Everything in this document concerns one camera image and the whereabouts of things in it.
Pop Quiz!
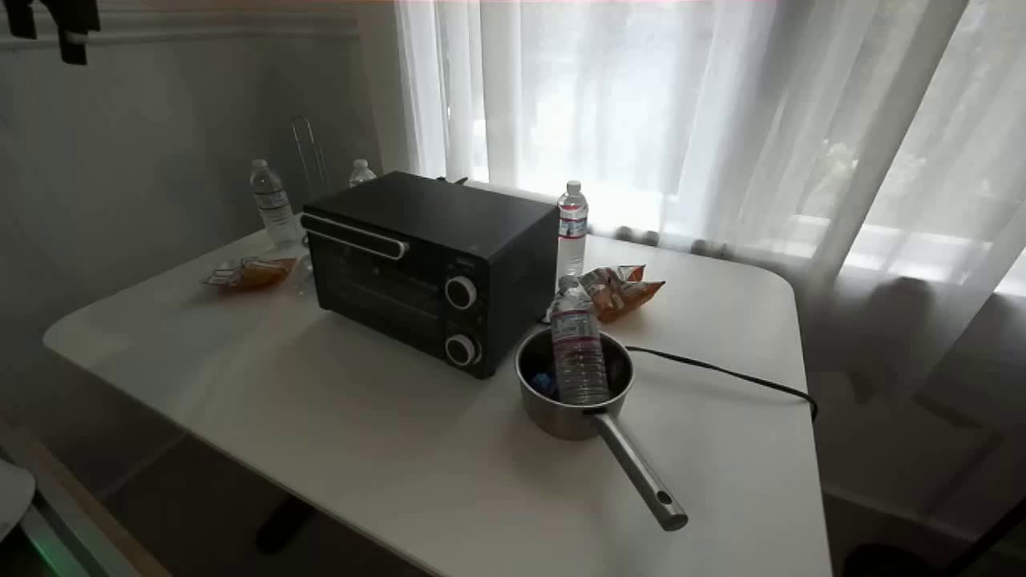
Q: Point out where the black overhead mount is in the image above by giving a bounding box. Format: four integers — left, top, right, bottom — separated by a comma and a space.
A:
3, 0, 99, 63

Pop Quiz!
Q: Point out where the black toaster oven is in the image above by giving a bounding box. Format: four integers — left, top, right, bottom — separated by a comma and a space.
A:
301, 175, 557, 379

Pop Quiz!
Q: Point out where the water bottle in saucepan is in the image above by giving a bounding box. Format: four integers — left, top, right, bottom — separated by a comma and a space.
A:
552, 276, 609, 403

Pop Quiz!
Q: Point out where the black power cable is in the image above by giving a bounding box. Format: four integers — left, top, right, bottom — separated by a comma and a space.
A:
621, 341, 822, 425

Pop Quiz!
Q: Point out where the steel saucepan with handle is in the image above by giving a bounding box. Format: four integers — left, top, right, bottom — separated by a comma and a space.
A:
517, 331, 691, 531

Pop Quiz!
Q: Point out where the water bottle far left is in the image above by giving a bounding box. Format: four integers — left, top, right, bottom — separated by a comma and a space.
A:
251, 156, 298, 247

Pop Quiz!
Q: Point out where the orange snack bag right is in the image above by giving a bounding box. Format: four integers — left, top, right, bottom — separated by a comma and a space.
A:
583, 265, 662, 323

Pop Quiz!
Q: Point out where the water bottle cap back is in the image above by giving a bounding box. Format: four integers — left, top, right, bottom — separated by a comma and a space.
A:
345, 156, 374, 191

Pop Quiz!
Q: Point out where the black table base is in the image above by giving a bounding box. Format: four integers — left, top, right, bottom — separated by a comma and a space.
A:
255, 498, 313, 554

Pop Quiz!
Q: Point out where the white sheer curtain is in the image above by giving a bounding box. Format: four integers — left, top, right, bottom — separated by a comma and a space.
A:
387, 0, 1026, 302

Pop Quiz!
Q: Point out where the water bottle behind oven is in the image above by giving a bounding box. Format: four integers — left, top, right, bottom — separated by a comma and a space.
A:
557, 181, 590, 276

